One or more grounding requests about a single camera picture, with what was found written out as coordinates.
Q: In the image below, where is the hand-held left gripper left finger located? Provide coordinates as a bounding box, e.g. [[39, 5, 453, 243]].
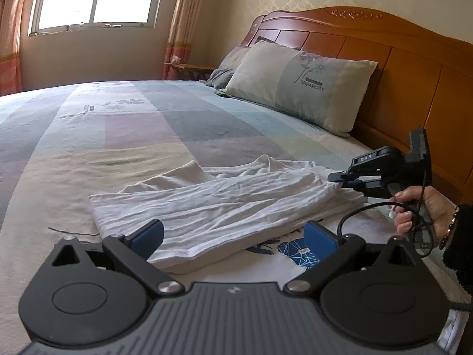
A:
[[51, 219, 185, 297]]

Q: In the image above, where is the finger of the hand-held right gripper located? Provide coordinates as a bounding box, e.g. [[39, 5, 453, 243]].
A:
[[341, 178, 384, 193], [327, 169, 382, 183]]

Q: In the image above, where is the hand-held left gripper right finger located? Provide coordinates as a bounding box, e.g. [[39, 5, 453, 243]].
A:
[[284, 220, 419, 299]]

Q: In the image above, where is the white printed t-shirt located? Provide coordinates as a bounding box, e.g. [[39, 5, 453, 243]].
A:
[[89, 154, 371, 285]]

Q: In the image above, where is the person's right forearm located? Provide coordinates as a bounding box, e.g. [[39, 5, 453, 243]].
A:
[[441, 203, 473, 286]]

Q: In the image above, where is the person's right hand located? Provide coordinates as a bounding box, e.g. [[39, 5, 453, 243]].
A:
[[388, 185, 459, 247]]

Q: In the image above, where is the wooden headboard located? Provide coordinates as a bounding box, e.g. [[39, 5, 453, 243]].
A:
[[240, 6, 473, 206]]

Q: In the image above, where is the large pale printed pillow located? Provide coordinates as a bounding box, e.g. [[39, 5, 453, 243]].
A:
[[223, 40, 379, 137]]

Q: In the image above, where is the pastel patchwork bed sheet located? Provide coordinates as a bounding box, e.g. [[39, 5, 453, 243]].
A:
[[0, 79, 464, 355]]

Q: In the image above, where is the small grey pillow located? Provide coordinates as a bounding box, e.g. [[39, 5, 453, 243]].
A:
[[199, 46, 252, 90]]

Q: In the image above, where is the wooden bedside shelf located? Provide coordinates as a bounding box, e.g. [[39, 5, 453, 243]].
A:
[[161, 61, 216, 81]]

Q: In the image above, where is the orange patterned curtain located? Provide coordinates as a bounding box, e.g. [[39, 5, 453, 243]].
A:
[[163, 0, 214, 81], [0, 0, 42, 97]]

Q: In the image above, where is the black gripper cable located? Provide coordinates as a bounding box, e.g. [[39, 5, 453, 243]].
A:
[[339, 175, 436, 260]]

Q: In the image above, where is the beaded bracelet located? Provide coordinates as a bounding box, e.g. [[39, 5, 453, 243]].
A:
[[439, 205, 461, 251]]

